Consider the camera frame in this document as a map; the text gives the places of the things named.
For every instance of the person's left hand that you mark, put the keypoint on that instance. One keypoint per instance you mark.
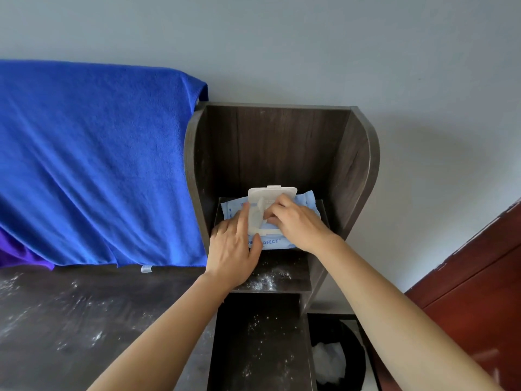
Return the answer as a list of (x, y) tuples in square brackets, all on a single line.
[(230, 256)]

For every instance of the person's right hand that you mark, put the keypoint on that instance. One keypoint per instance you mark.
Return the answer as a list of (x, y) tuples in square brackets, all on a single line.
[(301, 228)]

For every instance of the person's right fingers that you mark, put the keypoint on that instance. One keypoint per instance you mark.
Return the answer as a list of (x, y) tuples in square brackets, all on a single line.
[(279, 209)]

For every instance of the person's left thumb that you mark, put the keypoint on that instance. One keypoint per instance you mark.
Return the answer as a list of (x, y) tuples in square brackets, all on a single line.
[(255, 247)]

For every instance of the blue wet wipes packet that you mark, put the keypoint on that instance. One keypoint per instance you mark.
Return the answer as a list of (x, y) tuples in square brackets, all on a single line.
[(270, 242)]

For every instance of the white wet wipe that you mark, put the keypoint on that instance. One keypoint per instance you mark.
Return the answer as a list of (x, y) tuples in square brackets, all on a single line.
[(256, 217)]

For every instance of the person's right forearm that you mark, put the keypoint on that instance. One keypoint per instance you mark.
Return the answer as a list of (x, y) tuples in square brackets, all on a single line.
[(390, 321)]

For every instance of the person's left forearm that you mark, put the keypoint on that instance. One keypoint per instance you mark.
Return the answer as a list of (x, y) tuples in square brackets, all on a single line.
[(171, 337)]

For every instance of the dark wooden shelf unit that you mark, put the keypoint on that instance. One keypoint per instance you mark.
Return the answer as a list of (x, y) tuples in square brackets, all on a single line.
[(276, 146)]

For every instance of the white towel tag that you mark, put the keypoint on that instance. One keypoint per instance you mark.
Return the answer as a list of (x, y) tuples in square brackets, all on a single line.
[(146, 268)]

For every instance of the crumpled white tissue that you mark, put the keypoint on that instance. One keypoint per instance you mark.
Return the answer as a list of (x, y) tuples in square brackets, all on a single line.
[(329, 362)]

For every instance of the black trash bin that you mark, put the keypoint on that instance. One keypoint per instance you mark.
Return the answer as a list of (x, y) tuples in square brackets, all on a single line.
[(350, 350)]

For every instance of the blue towel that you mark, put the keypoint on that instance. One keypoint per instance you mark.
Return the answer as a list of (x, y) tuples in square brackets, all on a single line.
[(93, 158)]

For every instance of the red-brown wooden door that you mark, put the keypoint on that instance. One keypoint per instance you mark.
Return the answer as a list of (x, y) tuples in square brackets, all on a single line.
[(468, 305)]

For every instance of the purple cloth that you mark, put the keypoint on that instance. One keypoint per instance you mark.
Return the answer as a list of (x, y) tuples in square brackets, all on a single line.
[(18, 254)]

